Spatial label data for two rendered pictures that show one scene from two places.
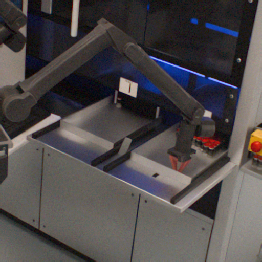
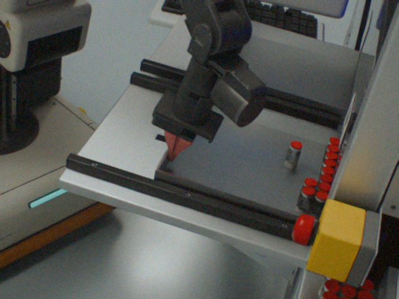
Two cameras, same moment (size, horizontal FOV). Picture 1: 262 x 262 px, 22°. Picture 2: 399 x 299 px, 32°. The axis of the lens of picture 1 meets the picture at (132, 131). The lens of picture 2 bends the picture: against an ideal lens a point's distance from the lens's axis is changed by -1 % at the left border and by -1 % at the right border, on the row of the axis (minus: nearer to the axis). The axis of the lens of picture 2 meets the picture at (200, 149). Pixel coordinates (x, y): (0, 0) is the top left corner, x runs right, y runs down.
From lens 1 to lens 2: 209 cm
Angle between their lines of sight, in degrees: 57
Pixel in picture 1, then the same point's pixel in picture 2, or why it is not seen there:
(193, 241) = not seen: outside the picture
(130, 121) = (341, 98)
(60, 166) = not seen: hidden behind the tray
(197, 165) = (248, 193)
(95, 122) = (295, 61)
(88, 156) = (170, 62)
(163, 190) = (112, 151)
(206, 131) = (222, 99)
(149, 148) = (259, 124)
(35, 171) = not seen: hidden behind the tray
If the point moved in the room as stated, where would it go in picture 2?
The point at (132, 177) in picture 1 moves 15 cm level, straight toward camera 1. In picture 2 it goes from (136, 112) to (52, 113)
